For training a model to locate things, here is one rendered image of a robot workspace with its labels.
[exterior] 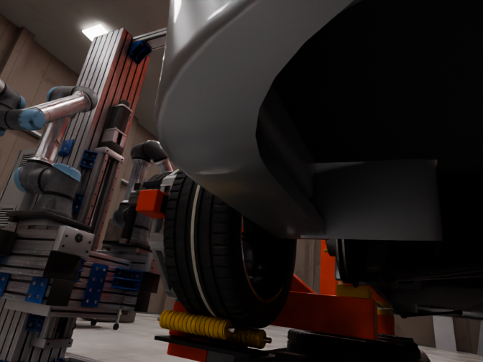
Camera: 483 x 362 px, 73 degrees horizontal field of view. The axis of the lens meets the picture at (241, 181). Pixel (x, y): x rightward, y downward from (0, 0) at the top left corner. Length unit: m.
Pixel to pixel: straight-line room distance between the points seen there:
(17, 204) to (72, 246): 0.64
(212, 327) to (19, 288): 0.77
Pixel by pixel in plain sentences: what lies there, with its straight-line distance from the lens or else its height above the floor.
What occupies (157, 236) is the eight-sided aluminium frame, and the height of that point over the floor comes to 0.76.
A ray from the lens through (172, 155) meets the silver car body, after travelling 0.43.
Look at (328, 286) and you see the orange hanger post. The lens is 3.58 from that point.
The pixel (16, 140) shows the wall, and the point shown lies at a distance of 9.85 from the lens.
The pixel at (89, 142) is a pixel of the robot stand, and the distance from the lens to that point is 1.84.
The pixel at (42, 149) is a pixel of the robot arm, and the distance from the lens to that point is 1.66.
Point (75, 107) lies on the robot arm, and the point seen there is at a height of 1.28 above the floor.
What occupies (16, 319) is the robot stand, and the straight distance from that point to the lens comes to 1.74.
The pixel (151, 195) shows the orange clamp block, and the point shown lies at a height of 0.86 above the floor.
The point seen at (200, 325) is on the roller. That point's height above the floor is 0.51.
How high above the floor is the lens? 0.57
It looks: 21 degrees up
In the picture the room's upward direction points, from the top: 7 degrees clockwise
